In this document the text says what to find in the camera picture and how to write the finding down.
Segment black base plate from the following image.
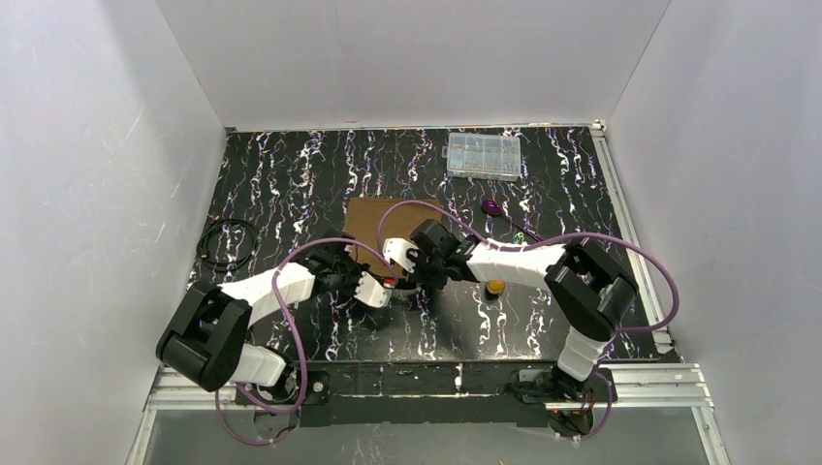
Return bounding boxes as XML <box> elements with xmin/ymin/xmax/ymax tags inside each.
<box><xmin>232</xmin><ymin>360</ymin><xmax>619</xmax><ymax>430</ymax></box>

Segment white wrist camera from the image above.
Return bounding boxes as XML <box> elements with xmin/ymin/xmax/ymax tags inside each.
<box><xmin>354</xmin><ymin>271</ymin><xmax>394</xmax><ymax>308</ymax></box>
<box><xmin>382</xmin><ymin>237</ymin><xmax>420</xmax><ymax>273</ymax></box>

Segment purple spoon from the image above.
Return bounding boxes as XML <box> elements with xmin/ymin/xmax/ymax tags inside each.
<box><xmin>481</xmin><ymin>200</ymin><xmax>542</xmax><ymax>241</ymax></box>

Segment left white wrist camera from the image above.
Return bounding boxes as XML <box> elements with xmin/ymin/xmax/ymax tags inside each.
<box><xmin>354</xmin><ymin>271</ymin><xmax>394</xmax><ymax>308</ymax></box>

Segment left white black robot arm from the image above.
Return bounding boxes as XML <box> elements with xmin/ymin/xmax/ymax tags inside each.
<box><xmin>156</xmin><ymin>237</ymin><xmax>386</xmax><ymax>392</ymax></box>

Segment black coiled cable yellow plug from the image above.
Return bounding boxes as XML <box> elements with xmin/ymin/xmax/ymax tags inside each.
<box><xmin>195</xmin><ymin>218</ymin><xmax>260</xmax><ymax>273</ymax></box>

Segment brown burlap napkin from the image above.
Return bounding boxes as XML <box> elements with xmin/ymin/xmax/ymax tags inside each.
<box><xmin>343</xmin><ymin>198</ymin><xmax>443</xmax><ymax>277</ymax></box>

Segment clear plastic organizer box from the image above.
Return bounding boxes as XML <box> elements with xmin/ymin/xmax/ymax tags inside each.
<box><xmin>445</xmin><ymin>132</ymin><xmax>522</xmax><ymax>182</ymax></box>

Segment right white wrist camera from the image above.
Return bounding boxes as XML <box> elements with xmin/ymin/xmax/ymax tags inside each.
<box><xmin>382</xmin><ymin>237</ymin><xmax>420</xmax><ymax>273</ymax></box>

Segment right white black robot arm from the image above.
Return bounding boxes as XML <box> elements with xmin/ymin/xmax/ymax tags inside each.
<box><xmin>383</xmin><ymin>220</ymin><xmax>638</xmax><ymax>400</ymax></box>

